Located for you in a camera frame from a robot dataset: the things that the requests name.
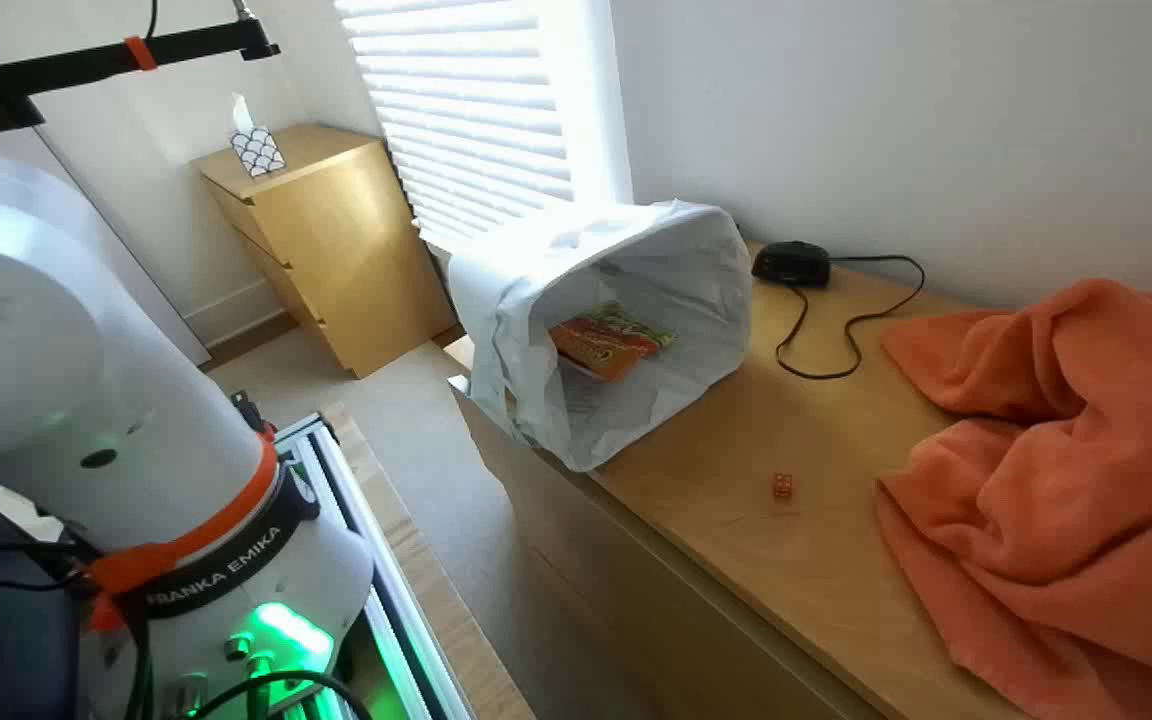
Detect orange snack packet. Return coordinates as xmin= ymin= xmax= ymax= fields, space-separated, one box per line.
xmin=546 ymin=301 xmax=676 ymax=386

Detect bin lined with white bag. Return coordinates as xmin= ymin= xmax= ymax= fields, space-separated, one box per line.
xmin=445 ymin=195 xmax=754 ymax=477

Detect long wooden counter cabinet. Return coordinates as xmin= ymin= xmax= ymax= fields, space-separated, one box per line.
xmin=452 ymin=257 xmax=1032 ymax=720

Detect white window blinds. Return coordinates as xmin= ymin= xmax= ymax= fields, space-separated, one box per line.
xmin=333 ymin=0 xmax=637 ymax=261

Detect small wooden cabinet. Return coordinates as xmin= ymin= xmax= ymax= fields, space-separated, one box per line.
xmin=186 ymin=120 xmax=459 ymax=380

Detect patterned tissue box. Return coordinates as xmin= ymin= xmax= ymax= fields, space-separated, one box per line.
xmin=222 ymin=93 xmax=287 ymax=185

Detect orange fleece blanket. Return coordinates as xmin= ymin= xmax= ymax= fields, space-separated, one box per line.
xmin=872 ymin=276 xmax=1152 ymax=720

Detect thin black adapter cable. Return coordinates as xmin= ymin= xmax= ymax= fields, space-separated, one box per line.
xmin=771 ymin=251 xmax=932 ymax=383

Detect aluminium base frame rail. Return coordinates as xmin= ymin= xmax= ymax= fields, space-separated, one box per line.
xmin=272 ymin=411 xmax=470 ymax=720

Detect orange strap on arm base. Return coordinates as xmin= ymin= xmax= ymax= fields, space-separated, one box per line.
xmin=70 ymin=432 xmax=287 ymax=633

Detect black camera boom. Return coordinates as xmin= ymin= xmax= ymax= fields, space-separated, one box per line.
xmin=0 ymin=11 xmax=284 ymax=142

